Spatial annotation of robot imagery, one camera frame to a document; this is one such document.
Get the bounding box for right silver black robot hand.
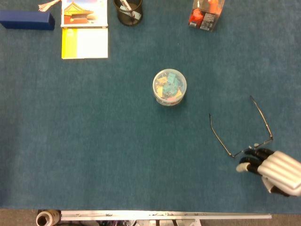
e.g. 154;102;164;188
236;147;301;197

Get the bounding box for brown tape roll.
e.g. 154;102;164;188
36;210;62;226

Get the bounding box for book with palace picture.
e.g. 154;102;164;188
60;0;109;29

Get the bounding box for clear tub of binder clips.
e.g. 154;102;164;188
152;68;188;106

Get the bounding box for clear box with orange items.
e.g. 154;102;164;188
188;0;226;33

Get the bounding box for thin-framed eyeglasses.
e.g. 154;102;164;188
208;95;274;159

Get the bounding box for pale tassel bookmark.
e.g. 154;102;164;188
38;0;62;12

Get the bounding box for navy blue rectangular box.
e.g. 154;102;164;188
0;9;55;31

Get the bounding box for red white marker pen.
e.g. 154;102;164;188
120;0;135;17

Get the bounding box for yellow and white booklet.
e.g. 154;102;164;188
61;27;109;60

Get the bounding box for blue felt table cover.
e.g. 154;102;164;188
0;0;301;214

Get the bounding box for black mesh pen holder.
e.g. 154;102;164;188
112;0;143;27

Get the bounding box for white robot base bracket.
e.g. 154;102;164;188
135;220;200;226

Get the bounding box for aluminium profile rail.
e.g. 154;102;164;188
60;210;272;221

